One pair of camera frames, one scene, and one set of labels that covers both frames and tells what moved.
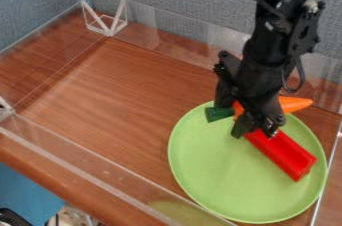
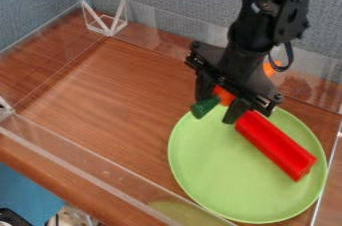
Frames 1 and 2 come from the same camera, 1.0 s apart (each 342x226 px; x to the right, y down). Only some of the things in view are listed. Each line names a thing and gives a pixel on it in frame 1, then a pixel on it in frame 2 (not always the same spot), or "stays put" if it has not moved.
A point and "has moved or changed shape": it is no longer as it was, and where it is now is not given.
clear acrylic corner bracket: (105, 24) stays put
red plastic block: (288, 156) stays put
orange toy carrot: (235, 109) has moved or changed shape
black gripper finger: (260, 116) to (239, 106)
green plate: (227, 179) stays put
